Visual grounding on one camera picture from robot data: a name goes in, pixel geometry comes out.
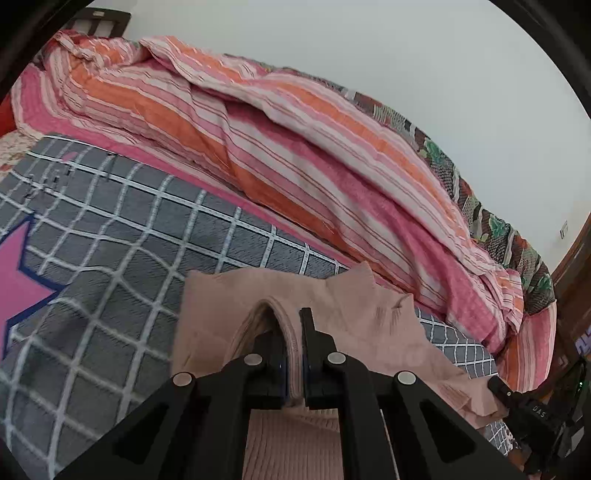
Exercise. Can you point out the floral patchwork quilt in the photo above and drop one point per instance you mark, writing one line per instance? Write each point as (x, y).
(489, 230)

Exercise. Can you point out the pink ribbed sweater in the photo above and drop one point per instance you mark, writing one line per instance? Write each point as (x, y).
(221, 314)

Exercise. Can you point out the grey checked blanket with stars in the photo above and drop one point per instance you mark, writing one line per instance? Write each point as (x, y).
(115, 277)

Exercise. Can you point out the red embroidered pillow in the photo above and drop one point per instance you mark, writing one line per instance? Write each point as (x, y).
(5, 115)

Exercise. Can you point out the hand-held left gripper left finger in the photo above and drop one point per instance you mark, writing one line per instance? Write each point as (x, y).
(280, 374)

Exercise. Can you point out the floral bed sheet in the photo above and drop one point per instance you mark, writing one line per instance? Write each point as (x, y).
(11, 152)

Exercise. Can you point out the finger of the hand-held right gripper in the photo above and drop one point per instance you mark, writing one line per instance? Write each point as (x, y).
(503, 391)

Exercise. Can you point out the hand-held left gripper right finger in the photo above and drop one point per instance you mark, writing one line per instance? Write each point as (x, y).
(308, 374)

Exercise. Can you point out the white wall switch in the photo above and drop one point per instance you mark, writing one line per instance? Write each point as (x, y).
(563, 229)

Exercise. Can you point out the dark wooden headboard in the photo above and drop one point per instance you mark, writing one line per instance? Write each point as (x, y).
(106, 21)

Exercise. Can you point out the pink orange striped quilt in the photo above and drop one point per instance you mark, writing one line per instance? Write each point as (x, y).
(300, 161)

